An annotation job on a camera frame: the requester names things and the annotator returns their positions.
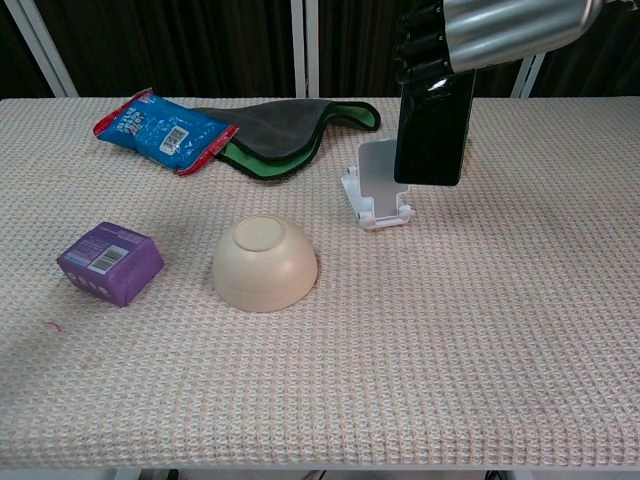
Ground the purple tissue pack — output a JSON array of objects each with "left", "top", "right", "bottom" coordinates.
[{"left": 55, "top": 221, "right": 166, "bottom": 308}]

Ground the blue and red snack bag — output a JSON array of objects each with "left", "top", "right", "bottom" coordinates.
[{"left": 92, "top": 87, "right": 240, "bottom": 178}]

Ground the grey and green cloth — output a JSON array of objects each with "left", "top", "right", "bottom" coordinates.
[{"left": 192, "top": 98, "right": 382, "bottom": 182}]

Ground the white folding phone stand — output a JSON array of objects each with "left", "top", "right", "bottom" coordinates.
[{"left": 340, "top": 139, "right": 416, "bottom": 232}]

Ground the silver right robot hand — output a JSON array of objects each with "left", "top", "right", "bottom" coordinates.
[{"left": 393, "top": 0, "right": 609, "bottom": 92}]

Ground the pink woven tablecloth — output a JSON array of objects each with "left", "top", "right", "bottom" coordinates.
[{"left": 0, "top": 96, "right": 640, "bottom": 471}]

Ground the beige upturned bowl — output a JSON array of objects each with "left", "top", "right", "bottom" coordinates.
[{"left": 211, "top": 213, "right": 320, "bottom": 314}]

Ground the white slanted frame post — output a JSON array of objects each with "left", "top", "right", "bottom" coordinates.
[
  {"left": 510, "top": 51, "right": 547, "bottom": 99},
  {"left": 2, "top": 0, "right": 79, "bottom": 98}
]

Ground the black smartphone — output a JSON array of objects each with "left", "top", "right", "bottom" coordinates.
[{"left": 393, "top": 69, "right": 477, "bottom": 187}]

